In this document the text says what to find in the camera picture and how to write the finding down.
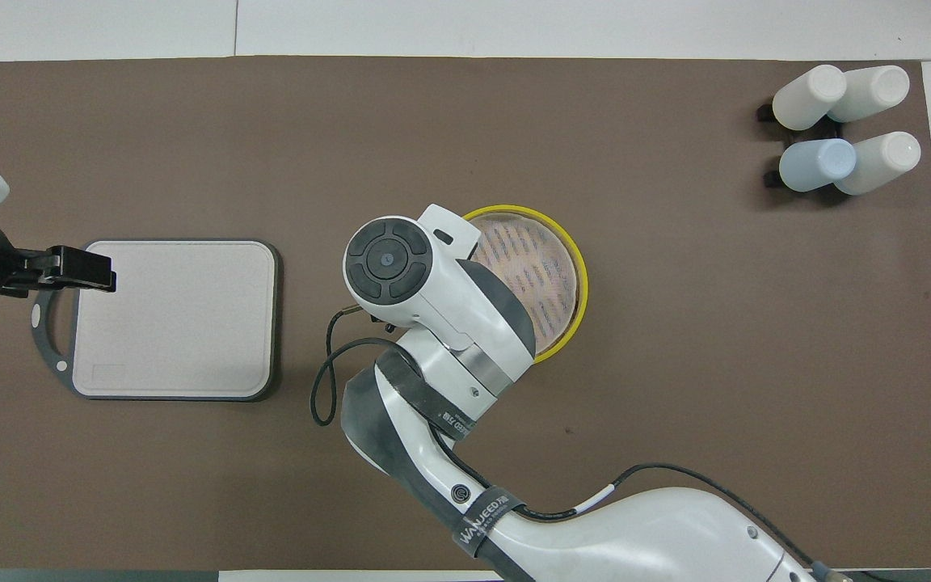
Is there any yellow steamer basket with liner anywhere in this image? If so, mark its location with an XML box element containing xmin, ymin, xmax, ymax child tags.
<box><xmin>461</xmin><ymin>205</ymin><xmax>590</xmax><ymax>365</ymax></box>

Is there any white steamer liner sheet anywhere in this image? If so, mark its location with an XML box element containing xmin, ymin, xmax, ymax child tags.
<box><xmin>470</xmin><ymin>213</ymin><xmax>580</xmax><ymax>350</ymax></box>

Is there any grey cutting board dark rim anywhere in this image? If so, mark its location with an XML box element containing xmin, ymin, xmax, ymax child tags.
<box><xmin>31</xmin><ymin>238</ymin><xmax>282</xmax><ymax>403</ymax></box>

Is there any brown table mat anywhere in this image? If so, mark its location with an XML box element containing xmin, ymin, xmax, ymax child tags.
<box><xmin>0</xmin><ymin>55</ymin><xmax>931</xmax><ymax>571</ymax></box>

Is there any black cup rack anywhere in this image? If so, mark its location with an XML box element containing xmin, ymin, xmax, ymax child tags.
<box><xmin>756</xmin><ymin>97</ymin><xmax>848</xmax><ymax>192</ymax></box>

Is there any light blue plastic cup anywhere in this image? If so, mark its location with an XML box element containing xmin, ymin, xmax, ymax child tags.
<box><xmin>779</xmin><ymin>138</ymin><xmax>857</xmax><ymax>193</ymax></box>

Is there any white cup with blue rim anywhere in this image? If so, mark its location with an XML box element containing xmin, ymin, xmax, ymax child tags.
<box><xmin>828</xmin><ymin>65</ymin><xmax>911</xmax><ymax>124</ymax></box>

